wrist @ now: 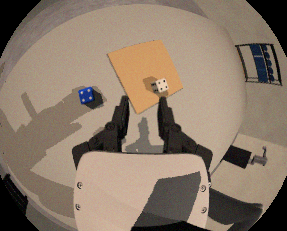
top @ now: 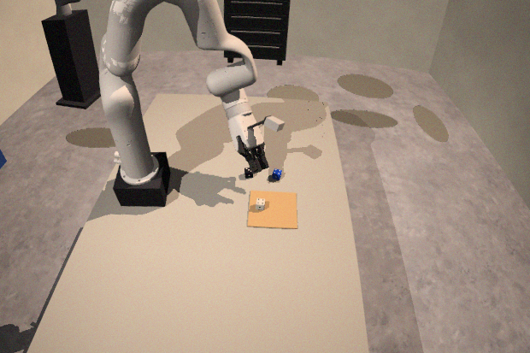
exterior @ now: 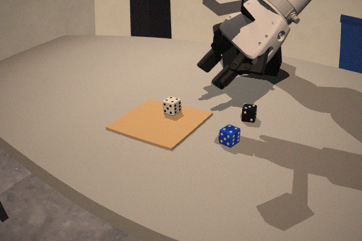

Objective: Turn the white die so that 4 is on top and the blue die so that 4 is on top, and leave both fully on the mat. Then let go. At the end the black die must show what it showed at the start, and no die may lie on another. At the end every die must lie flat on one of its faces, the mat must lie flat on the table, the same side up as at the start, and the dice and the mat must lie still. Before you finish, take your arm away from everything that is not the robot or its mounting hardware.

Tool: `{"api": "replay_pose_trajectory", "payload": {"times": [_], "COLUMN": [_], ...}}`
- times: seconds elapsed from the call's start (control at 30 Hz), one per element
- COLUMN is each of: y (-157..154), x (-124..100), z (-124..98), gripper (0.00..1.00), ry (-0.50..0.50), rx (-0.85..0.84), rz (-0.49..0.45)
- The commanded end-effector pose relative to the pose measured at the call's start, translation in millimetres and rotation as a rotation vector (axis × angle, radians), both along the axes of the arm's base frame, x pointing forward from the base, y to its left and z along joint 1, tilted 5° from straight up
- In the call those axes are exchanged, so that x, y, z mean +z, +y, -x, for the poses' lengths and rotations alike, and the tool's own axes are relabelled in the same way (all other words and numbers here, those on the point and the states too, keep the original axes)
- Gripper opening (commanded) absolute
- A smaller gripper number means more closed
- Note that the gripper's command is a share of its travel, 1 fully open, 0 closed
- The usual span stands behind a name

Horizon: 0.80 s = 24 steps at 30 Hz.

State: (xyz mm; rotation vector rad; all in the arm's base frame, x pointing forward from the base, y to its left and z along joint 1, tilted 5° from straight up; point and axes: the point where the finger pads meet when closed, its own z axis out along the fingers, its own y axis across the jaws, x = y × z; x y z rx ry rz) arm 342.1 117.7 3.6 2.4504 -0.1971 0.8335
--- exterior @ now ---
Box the blue die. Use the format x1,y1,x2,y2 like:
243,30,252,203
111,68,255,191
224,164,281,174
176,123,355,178
219,124,241,148

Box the tan square mat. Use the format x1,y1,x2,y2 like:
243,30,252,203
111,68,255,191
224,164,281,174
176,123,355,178
106,99,213,150

